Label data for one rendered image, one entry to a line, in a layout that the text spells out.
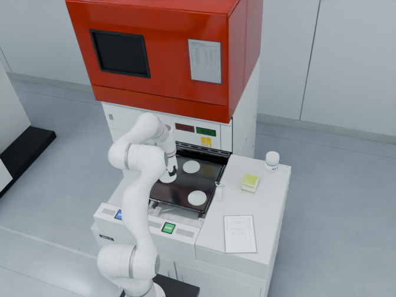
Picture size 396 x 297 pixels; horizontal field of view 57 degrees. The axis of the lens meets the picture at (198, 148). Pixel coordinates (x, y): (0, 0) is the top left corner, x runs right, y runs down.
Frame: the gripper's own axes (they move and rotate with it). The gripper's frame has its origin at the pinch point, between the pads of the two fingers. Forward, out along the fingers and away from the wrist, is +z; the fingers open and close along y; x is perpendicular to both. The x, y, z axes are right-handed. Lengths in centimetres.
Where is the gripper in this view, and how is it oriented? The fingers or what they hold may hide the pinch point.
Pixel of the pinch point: (171, 172)
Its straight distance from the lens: 199.3
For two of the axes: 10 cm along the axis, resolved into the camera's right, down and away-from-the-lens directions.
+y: 5.1, 5.7, -6.5
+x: 8.6, -3.9, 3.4
